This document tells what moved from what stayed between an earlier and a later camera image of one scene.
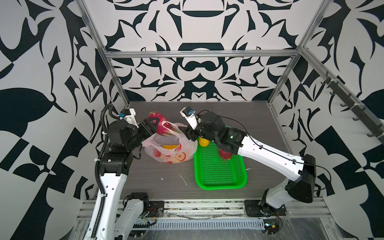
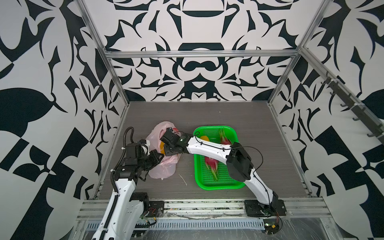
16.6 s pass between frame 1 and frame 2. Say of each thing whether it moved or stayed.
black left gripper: moved
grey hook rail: stayed
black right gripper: moved
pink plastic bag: moved
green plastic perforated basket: stayed
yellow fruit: moved
